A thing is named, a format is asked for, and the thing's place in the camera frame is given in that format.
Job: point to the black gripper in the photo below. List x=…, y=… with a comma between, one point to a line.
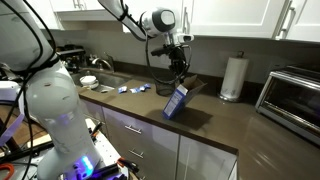
x=177, y=55

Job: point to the stainless steel sink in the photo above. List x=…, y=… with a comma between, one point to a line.
x=113, y=80

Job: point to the white bowl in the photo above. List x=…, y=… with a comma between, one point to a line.
x=88, y=80

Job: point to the purple strip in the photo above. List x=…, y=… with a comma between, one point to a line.
x=11, y=130

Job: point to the black coffee machine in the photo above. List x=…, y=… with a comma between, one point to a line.
x=71, y=56

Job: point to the white upper wall cabinet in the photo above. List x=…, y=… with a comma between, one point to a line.
x=233, y=16

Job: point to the silver toaster oven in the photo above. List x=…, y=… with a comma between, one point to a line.
x=290, y=100

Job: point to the white lower cabinet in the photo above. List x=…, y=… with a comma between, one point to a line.
x=156, y=143

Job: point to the white perforated robot table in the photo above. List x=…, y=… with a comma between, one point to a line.
x=106, y=150

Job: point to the black red hand tool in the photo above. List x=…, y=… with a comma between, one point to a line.
x=128, y=164

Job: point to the white paper towel roll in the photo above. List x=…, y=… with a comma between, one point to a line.
x=234, y=76

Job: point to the blue snack cardboard box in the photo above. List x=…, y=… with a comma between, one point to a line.
x=175, y=101

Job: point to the chrome sink faucet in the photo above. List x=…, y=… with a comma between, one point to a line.
x=100, y=61

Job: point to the orange black hand tool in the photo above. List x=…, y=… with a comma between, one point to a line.
x=96, y=128

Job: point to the blue white snack packet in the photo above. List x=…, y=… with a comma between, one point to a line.
x=145, y=87
x=134, y=90
x=122, y=89

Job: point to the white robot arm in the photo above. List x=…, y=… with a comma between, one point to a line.
x=56, y=100

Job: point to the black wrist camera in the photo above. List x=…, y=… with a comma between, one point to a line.
x=159, y=51

